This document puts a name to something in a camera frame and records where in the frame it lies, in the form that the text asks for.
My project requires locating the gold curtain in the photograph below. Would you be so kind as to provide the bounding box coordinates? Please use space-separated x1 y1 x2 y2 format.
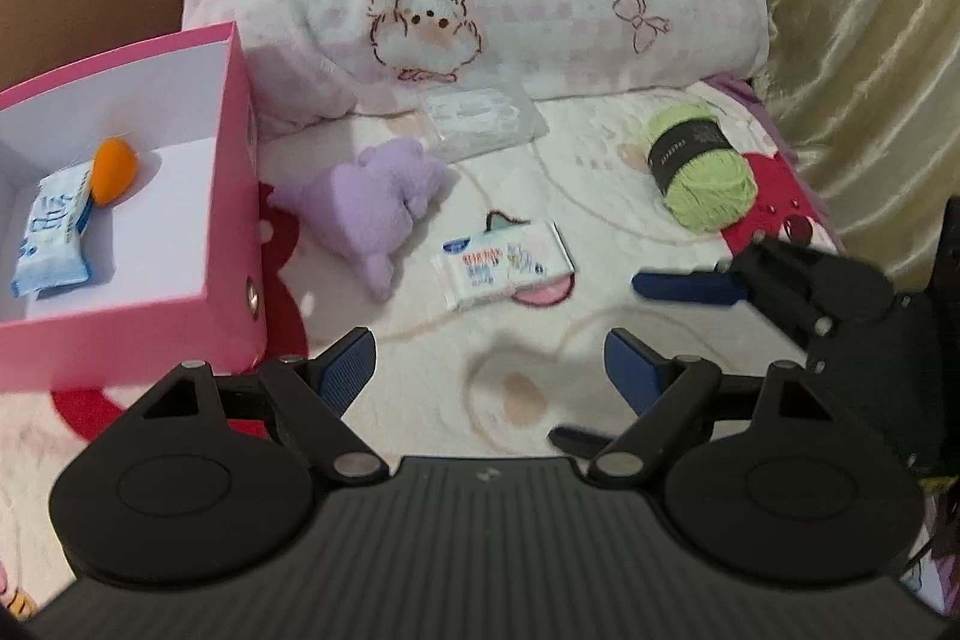
765 0 960 292

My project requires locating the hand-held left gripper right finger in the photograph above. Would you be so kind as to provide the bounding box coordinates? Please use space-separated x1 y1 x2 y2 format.
589 329 830 487

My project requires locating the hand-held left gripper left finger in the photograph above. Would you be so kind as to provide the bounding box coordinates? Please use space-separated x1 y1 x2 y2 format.
142 326 391 485

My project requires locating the purple cloth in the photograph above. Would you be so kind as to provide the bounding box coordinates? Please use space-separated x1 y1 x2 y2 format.
709 74 796 154

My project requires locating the orange makeup sponge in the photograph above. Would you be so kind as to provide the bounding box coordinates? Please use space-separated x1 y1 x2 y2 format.
91 137 141 206

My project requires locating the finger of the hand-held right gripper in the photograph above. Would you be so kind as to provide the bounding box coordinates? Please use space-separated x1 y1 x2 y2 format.
547 424 614 459
631 233 835 341

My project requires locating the blue tissue pack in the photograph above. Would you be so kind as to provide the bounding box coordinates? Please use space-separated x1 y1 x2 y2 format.
10 164 97 298

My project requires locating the purple plush toy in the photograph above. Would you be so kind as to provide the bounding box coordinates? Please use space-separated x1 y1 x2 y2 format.
268 135 451 302

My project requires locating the pink cardboard box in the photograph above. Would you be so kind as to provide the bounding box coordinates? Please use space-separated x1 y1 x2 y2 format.
0 21 269 393

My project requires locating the small white wipes packet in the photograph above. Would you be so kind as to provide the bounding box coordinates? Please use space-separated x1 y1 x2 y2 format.
431 221 577 313

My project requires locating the green yarn ball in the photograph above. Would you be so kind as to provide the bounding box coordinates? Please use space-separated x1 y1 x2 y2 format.
645 101 757 232

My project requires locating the clear plastic mask packet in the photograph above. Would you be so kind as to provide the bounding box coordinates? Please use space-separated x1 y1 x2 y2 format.
418 85 547 161

